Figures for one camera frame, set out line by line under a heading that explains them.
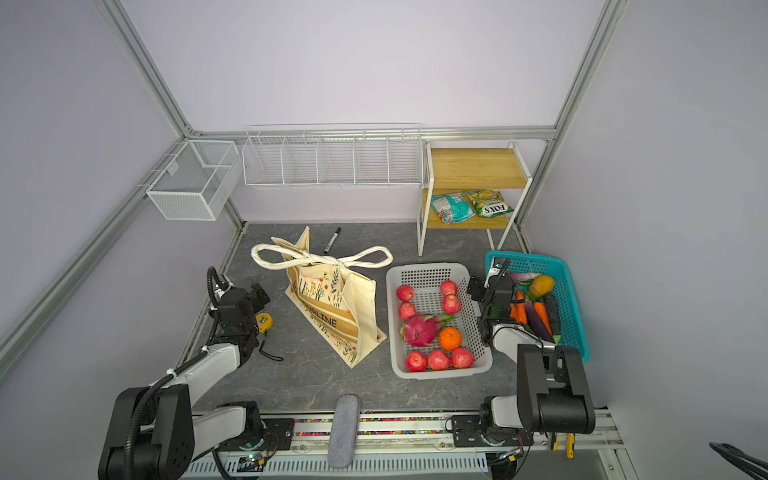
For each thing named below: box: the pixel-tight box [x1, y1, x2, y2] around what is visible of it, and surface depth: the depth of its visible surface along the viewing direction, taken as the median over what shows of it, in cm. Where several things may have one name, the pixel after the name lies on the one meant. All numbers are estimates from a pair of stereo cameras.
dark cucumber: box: [545, 294, 562, 337], surface depth 91 cm
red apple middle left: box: [400, 302, 417, 321], surface depth 92 cm
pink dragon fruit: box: [400, 315, 456, 347], surface depth 86 cm
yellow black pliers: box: [553, 433, 575, 460], surface depth 73 cm
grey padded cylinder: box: [327, 393, 361, 469], surface depth 74 cm
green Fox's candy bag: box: [464, 189, 515, 218], surface depth 103 cm
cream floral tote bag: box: [251, 226, 394, 369], surface depth 78 cm
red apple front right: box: [451, 347, 475, 368], surface depth 82 cm
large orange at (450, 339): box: [439, 327, 462, 351], surface depth 86 cm
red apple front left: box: [406, 350, 428, 372], surface depth 82 cm
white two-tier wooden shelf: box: [417, 142, 533, 257], surface depth 95 cm
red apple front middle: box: [428, 349, 450, 371], surface depth 82 cm
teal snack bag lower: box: [430, 192, 475, 225], surface depth 101 cm
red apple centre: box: [442, 294, 461, 315], surface depth 93 cm
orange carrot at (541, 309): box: [534, 302, 552, 336], surface depth 95 cm
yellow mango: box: [531, 275, 555, 297], surface depth 97 cm
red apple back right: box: [440, 280, 458, 297], surface depth 98 cm
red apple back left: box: [396, 285, 415, 302], surface depth 98 cm
